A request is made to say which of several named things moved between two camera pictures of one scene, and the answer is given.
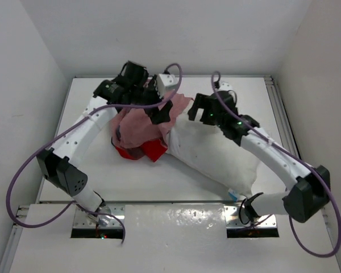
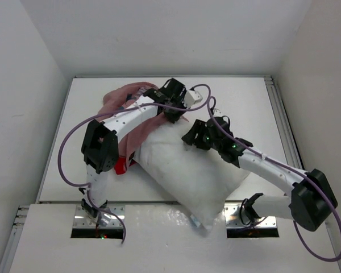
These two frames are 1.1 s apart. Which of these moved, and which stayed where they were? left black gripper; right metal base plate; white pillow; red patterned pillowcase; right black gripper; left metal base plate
Moved: white pillow; red patterned pillowcase; left black gripper; right black gripper
Stayed: left metal base plate; right metal base plate
